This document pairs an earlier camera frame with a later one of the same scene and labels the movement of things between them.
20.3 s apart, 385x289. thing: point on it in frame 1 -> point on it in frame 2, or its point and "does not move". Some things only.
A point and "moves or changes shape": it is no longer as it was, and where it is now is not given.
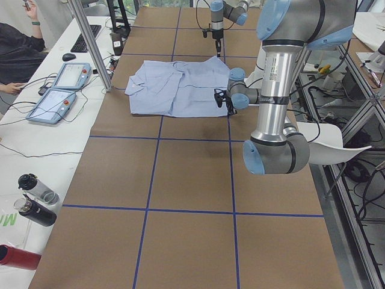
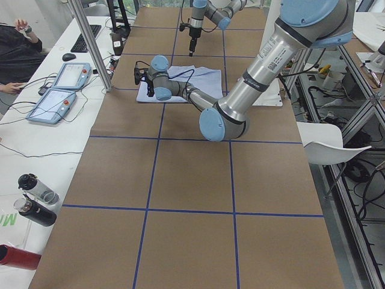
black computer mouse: (67, 56) does not move
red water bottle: (14, 256) does not move
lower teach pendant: (52, 106) does not move
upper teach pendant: (73, 76) does not move
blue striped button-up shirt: (186, 88) moves or changes shape
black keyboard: (80, 46) does not move
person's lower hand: (12, 88) does not move
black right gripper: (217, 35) -> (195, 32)
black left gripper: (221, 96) -> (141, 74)
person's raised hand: (31, 9) -> (21, 24)
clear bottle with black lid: (38, 189) does not move
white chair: (326, 143) does not move
